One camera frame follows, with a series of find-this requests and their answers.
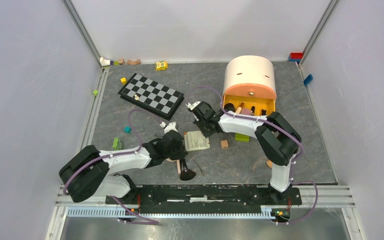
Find small black round jar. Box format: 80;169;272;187
223;103;236;112

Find beige concealer tube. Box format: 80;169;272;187
235;102;245;114

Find pink blush palette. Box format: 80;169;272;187
240;108;253;116

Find round drawer organizer box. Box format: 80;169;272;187
222;55;277;116

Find round pink powder compact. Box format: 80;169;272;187
165;158;177;162

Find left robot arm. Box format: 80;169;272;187
58;122;188;204

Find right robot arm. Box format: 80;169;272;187
186;101;304;204

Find black makeup brush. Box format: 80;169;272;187
179;158;196;181

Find orange makeup sponge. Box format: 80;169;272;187
266;160;273;169

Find small wooden cube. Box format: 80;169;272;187
220;139;229;149

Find green lego brick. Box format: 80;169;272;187
234;133;250;143

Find black white chessboard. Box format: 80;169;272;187
118;73;185;121

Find teal cube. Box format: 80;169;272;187
123;126;132;134

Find green toy car block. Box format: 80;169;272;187
112;137;123;151

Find yellow toy block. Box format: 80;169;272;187
155;61;168;71

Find yellow cube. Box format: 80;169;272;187
120;77;127;85

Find wooden arch block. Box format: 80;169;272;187
126;59;142;65

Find small wooden block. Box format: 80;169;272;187
117;58;125;65

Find red blue blocks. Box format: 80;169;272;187
288;52;304;62

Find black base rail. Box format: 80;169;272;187
119;184;302;214

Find white corner bracket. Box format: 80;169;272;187
99;57;112;67

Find blue block by wall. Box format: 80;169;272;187
303;74;314;87

